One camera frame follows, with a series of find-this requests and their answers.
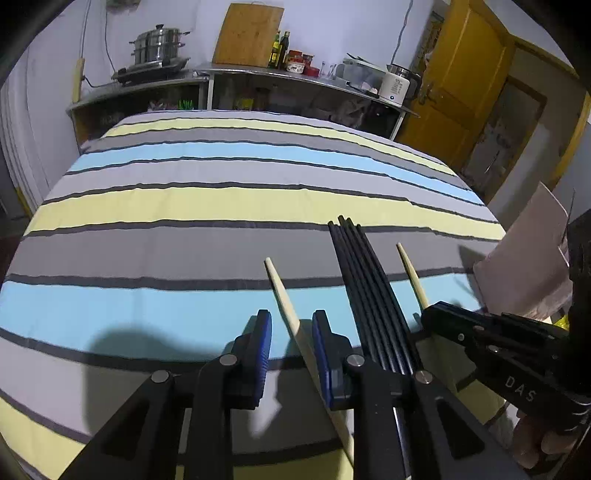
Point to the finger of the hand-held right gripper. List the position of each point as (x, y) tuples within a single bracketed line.
[(450, 323)]

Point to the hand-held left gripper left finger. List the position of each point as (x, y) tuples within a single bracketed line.
[(264, 333)]

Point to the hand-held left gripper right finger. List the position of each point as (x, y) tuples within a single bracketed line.
[(321, 351)]

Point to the wooden chopstick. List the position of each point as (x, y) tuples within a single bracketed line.
[(288, 309), (413, 277)]

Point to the bundle of black chopsticks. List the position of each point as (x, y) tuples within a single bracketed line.
[(369, 295)]

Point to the pink paper bag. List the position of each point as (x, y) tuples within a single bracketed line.
[(521, 258)]

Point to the person's right hand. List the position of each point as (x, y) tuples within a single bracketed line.
[(533, 441)]

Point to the striped bed sheet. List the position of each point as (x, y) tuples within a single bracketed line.
[(184, 258)]

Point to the wooden door with glass pane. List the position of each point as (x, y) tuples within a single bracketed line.
[(521, 120)]

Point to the yellow jar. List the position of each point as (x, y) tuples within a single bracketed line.
[(245, 103)]

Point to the green plastic packets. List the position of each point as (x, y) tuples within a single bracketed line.
[(185, 104)]

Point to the long steel shelf counter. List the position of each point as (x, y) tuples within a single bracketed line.
[(300, 92)]

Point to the white electric kettle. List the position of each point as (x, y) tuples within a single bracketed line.
[(396, 85)]

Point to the yellow wooden door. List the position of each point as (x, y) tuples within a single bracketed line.
[(461, 78)]

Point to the grey dish container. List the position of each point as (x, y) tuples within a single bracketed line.
[(362, 74)]

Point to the red bowl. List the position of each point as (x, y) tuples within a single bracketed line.
[(312, 71)]

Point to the small steel shelf counter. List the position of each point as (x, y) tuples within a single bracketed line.
[(138, 94)]

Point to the clear drinking glasses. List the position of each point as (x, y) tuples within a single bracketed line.
[(328, 70)]

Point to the red lidded jar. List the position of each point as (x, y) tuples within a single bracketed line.
[(308, 62), (295, 60)]

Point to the green oil bottle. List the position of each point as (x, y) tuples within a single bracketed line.
[(274, 50)]

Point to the dark sauce bottle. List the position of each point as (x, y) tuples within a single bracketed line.
[(284, 50)]

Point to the portable gas stove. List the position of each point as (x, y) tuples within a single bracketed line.
[(152, 71)]

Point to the wooden cutting board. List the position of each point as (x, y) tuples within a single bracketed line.
[(247, 37)]

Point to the steel steamer pot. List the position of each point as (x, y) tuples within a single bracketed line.
[(159, 44)]

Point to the beige wall power strip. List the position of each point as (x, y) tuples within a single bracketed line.
[(77, 78)]

